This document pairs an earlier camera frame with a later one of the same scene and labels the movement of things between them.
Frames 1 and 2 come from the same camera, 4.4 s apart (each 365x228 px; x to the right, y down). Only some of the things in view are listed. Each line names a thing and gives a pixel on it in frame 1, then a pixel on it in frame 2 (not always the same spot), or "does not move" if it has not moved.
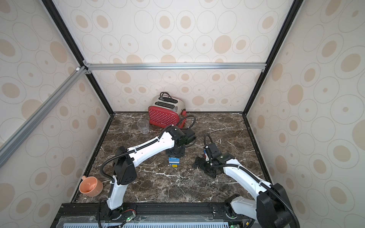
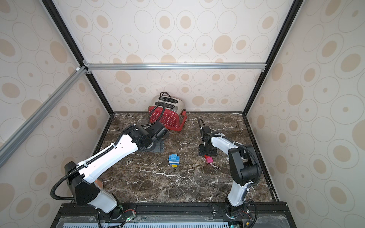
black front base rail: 156,215 does not move
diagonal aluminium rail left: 12,144 does not move
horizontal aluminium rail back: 249,66 does not move
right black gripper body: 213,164 -> 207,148
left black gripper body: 177,152 -> 144,147
